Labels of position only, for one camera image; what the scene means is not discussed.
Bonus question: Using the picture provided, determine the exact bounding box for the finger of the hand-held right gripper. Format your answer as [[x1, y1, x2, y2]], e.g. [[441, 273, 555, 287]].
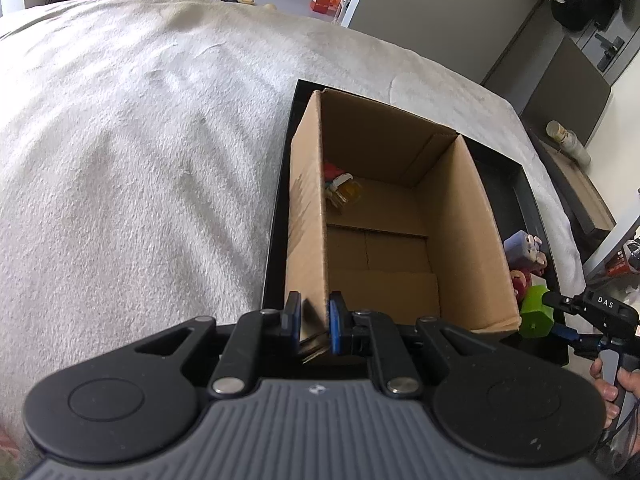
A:
[[541, 290, 638, 332], [550, 324, 603, 357]]

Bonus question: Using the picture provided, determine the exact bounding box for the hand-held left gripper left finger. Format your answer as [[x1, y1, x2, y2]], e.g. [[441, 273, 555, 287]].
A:
[[132, 291, 303, 401]]

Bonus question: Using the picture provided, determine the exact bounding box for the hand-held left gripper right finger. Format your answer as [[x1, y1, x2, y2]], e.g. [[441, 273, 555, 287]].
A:
[[327, 292, 501, 401]]

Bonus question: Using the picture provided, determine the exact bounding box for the green plastic container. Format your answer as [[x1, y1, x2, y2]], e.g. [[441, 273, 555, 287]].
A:
[[519, 284, 556, 338]]

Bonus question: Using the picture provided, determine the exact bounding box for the pink figure toy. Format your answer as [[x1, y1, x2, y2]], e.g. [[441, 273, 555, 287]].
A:
[[510, 269, 532, 306]]

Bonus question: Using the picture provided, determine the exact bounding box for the brown cardboard box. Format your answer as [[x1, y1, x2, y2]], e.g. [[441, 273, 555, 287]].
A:
[[286, 88, 522, 366]]

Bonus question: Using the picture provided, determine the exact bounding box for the black tray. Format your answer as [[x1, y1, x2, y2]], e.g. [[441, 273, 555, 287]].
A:
[[262, 78, 571, 368]]

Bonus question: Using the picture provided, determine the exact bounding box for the person's right hand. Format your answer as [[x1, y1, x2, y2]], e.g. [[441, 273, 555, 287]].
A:
[[590, 357, 640, 433]]

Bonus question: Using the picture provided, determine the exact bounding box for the purple blue toy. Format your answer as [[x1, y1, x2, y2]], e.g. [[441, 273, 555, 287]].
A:
[[503, 230, 532, 267]]

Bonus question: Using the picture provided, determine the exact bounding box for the dark nightstand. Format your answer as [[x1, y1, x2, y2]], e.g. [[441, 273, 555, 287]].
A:
[[527, 130, 617, 237]]

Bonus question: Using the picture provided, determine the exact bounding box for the stack of paper cups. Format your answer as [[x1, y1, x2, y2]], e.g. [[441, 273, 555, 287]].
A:
[[546, 120, 592, 167]]

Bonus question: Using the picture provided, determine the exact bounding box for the brown headboard panel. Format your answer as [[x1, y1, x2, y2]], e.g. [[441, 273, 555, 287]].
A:
[[520, 37, 612, 147]]

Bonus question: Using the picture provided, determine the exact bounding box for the door lock handle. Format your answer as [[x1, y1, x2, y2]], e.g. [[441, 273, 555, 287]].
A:
[[594, 35, 626, 72]]

